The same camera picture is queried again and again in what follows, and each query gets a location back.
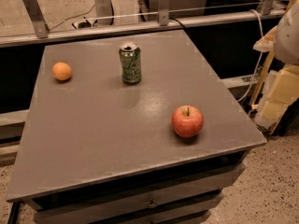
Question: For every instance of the yellow wooden pole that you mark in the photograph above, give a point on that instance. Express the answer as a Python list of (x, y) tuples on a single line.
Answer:
[(266, 66)]

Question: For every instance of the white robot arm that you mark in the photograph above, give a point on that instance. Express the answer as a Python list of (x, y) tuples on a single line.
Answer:
[(283, 39)]

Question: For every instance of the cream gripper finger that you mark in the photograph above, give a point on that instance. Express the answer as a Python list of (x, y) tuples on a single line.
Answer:
[(266, 43)]

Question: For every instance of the grey drawer cabinet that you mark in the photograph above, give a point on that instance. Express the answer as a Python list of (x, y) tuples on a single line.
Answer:
[(95, 149)]

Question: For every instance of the grey metal railing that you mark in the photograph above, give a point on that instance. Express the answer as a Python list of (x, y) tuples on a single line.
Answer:
[(127, 29)]

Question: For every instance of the middle metal bracket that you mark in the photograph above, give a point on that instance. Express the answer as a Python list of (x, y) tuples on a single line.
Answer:
[(163, 12)]

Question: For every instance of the yellow foam block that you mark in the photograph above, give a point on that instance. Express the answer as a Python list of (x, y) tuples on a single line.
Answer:
[(280, 90)]

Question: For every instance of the right metal bracket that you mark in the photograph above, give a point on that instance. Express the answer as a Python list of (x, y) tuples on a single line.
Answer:
[(265, 7)]

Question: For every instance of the red apple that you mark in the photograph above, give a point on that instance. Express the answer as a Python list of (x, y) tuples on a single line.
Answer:
[(187, 121)]

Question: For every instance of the left metal bracket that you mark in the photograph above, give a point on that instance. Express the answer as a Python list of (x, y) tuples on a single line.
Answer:
[(37, 18)]

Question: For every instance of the orange fruit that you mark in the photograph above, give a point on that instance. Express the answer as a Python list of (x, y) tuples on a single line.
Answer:
[(62, 71)]

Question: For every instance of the metal drawer knob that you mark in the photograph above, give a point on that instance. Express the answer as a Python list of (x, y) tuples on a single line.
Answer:
[(152, 204)]

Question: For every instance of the green soda can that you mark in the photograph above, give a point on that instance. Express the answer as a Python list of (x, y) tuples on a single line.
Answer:
[(130, 62)]

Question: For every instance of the metal bracket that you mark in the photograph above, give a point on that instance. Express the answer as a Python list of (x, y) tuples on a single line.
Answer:
[(37, 18), (163, 12), (265, 7)]

